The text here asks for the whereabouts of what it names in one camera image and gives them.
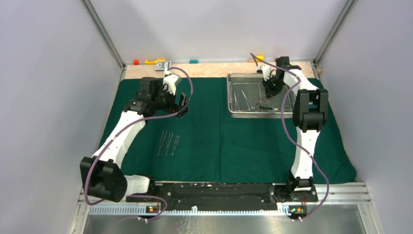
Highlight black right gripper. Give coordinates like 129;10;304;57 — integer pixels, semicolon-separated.
261;75;286;99

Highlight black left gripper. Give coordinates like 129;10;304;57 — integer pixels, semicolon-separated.
151;82;188;117

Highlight metal mesh instrument tray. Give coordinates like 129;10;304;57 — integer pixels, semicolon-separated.
226;73;289;119

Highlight steel tweezers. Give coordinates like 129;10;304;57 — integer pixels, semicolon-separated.
165;132;173;156
171;135;180;156
157;130;168;156

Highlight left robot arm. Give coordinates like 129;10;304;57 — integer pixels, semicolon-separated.
80;73;190;205

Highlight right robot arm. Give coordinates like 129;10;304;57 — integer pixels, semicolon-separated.
259;57;328;201

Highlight surgical scissors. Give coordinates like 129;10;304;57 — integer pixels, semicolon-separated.
255;103;282;113

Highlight teal block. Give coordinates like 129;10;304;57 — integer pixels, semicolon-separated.
189;59;199;64

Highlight playing card box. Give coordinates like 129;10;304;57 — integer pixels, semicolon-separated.
154;61;171;71

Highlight yellow toy piece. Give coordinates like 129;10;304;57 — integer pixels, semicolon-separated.
144;58;166;65

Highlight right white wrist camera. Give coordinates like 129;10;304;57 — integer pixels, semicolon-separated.
257;65;273;81

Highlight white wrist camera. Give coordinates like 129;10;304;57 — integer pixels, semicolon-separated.
162;69;182;95
257;65;273;81

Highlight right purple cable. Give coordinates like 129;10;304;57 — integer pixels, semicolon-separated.
250;53;330;222

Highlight purple cable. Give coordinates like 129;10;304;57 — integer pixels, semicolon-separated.
84;67;194;223
250;53;330;222

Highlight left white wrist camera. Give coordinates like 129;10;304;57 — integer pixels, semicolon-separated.
162;69;182;95

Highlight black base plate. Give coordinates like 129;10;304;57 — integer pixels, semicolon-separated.
126;183;319;211

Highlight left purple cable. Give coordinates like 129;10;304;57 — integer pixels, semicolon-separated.
84;67;194;223

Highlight aluminium frame rail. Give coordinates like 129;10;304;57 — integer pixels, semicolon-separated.
77;182;372;205

